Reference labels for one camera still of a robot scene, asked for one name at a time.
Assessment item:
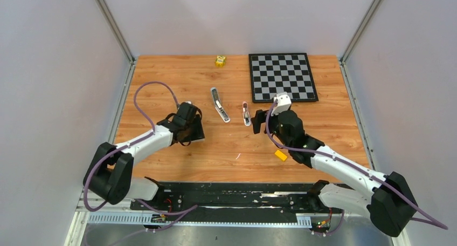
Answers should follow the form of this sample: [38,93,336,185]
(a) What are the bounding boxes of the pink white small stapler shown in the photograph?
[243,101,251,126]

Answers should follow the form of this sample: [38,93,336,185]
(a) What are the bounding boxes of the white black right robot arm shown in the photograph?
[251,110,417,237]

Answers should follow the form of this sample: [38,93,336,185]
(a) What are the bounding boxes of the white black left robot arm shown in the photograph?
[83,102,205,210]

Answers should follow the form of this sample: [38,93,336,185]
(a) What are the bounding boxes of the yellow rectangular block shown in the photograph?
[274,150,288,161]

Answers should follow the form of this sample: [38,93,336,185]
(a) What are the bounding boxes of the black grey chessboard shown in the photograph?
[248,52,318,103]

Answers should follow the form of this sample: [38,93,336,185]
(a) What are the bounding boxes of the small yellow toy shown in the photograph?
[214,55,226,67]

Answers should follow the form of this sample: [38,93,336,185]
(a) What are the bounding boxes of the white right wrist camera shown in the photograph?
[271,92,292,116]

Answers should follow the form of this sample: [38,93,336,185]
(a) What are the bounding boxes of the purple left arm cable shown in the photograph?
[82,81,181,213]

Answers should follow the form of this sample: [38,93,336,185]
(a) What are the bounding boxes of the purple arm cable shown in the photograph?
[82,81,181,213]
[265,101,449,231]

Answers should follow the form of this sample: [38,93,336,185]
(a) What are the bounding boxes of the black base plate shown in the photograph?
[147,182,331,214]

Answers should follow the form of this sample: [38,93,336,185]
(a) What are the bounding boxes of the aluminium rail base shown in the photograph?
[72,187,394,240]

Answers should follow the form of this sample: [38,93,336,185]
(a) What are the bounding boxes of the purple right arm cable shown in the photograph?
[265,101,449,231]

